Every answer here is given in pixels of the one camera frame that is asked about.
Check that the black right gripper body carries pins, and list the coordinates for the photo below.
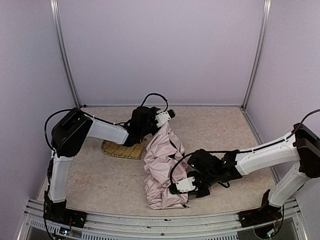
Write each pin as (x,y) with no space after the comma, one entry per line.
(198,191)

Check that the aluminium front rail base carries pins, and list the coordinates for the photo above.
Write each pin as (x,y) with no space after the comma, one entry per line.
(109,226)

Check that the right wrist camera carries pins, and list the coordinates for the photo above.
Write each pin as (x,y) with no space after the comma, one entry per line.
(183,186)

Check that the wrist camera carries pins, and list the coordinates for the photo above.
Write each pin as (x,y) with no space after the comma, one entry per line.
(183,186)
(163,117)

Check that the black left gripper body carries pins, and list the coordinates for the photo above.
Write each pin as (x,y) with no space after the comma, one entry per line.
(155,128)

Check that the woven bamboo tray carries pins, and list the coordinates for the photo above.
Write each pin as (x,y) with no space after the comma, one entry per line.
(120,151)

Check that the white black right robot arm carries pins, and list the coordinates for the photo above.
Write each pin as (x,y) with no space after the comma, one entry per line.
(301,146)

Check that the pink and black umbrella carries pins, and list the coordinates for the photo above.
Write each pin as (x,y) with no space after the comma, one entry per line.
(163,151)

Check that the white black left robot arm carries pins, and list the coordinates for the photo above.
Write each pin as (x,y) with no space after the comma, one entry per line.
(70,133)

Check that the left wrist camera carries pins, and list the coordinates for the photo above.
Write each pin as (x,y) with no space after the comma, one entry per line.
(163,117)

